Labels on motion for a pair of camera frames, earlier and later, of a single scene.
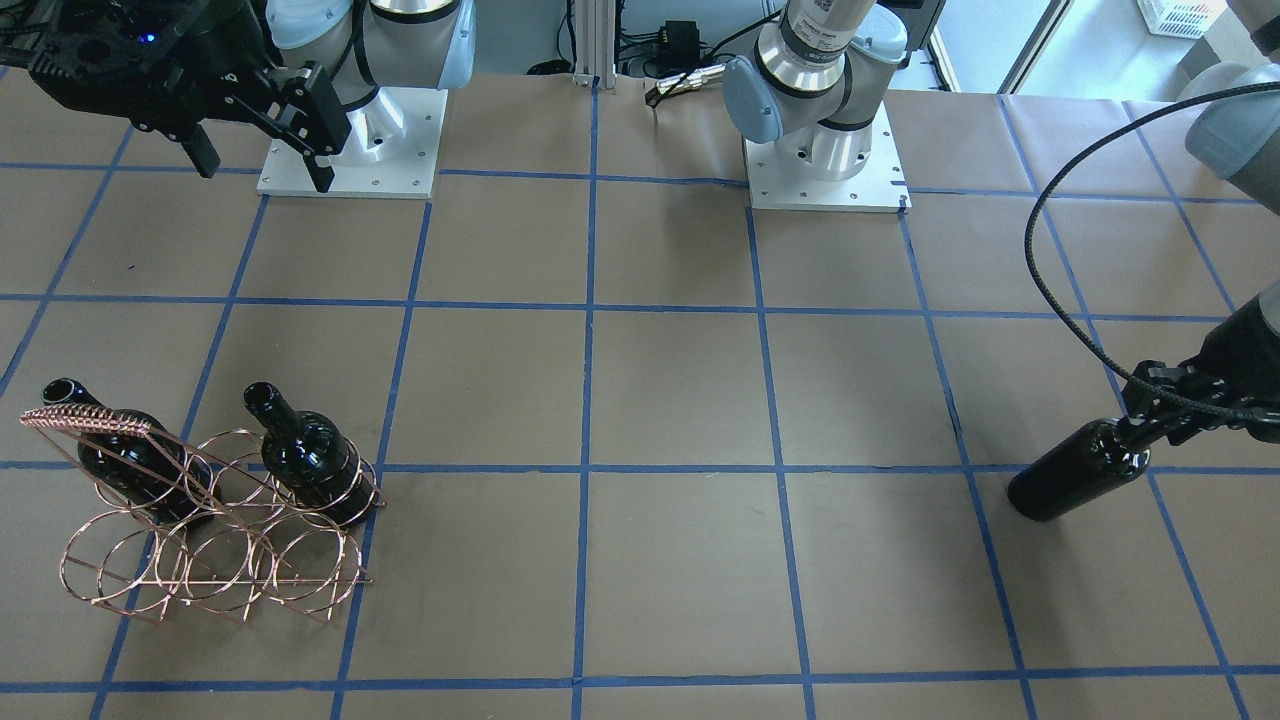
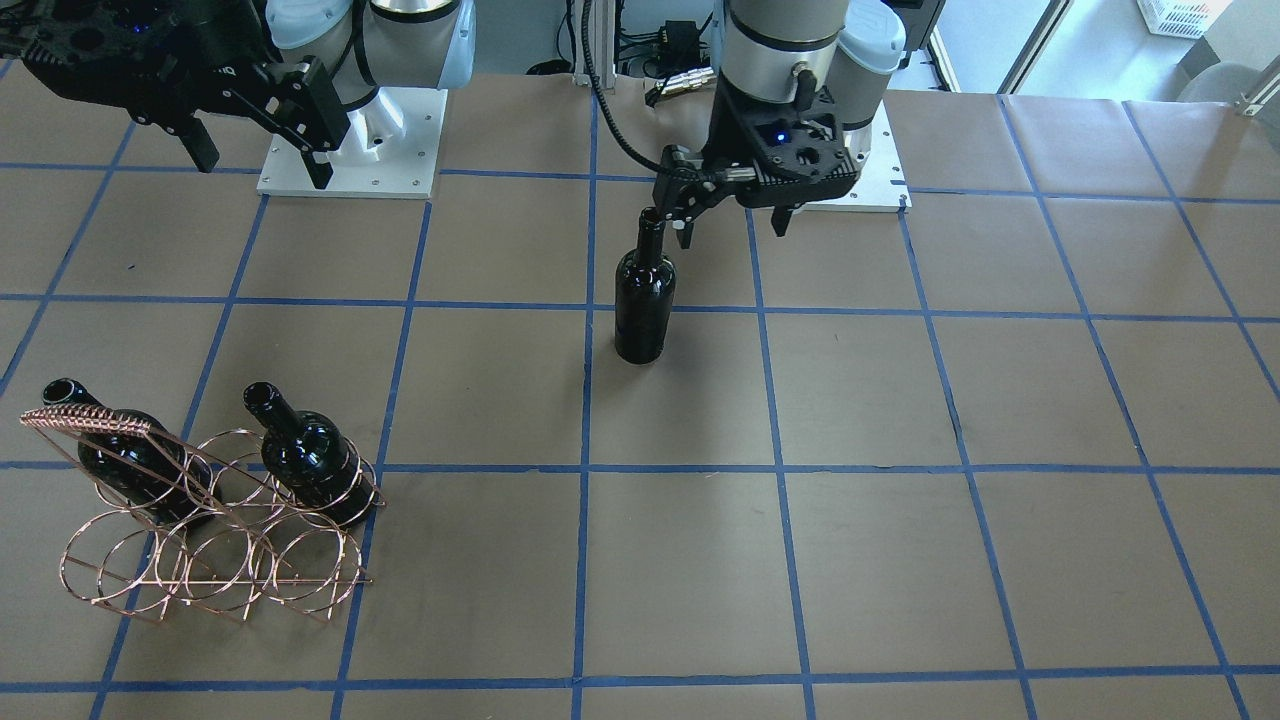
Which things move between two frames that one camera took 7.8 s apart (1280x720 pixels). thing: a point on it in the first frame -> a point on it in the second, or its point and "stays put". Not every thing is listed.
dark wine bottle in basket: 310,457 stays put
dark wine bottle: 1075,469 -> 645,284
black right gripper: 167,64 stays put
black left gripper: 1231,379 -> 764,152
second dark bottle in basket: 150,472 stays put
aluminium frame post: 595,42 stays put
